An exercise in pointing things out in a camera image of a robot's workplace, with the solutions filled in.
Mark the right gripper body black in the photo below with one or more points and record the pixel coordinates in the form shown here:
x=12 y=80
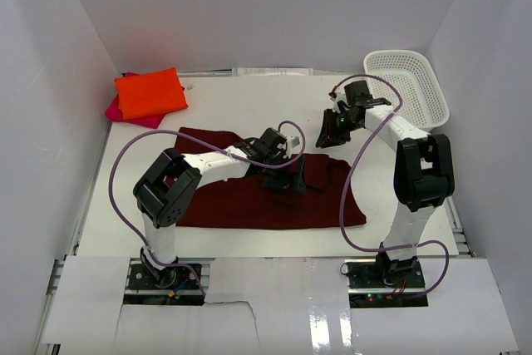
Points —
x=332 y=131

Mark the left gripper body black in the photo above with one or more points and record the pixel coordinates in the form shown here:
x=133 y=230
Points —
x=284 y=180

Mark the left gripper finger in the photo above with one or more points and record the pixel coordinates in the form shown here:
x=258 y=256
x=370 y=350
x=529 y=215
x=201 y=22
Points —
x=276 y=184
x=297 y=177

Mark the dark red t shirt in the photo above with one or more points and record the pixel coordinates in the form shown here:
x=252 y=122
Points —
x=245 y=204

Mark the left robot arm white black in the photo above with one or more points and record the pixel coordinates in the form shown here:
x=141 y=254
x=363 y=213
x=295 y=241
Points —
x=165 y=191

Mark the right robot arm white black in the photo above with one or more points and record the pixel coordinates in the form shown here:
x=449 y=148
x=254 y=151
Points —
x=423 y=172

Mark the white perforated plastic basket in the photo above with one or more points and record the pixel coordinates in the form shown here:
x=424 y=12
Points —
x=408 y=76

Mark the folded orange t shirt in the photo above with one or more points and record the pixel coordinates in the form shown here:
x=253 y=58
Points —
x=171 y=92

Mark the folded pink t shirt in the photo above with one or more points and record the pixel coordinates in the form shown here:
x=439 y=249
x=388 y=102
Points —
x=135 y=102

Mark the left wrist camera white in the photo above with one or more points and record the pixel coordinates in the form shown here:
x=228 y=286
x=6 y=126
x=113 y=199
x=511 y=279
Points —
x=292 y=142

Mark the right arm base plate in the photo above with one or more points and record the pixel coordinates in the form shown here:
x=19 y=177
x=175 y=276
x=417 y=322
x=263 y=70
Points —
x=369 y=288

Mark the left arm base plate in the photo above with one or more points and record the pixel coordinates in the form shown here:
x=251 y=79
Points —
x=176 y=286

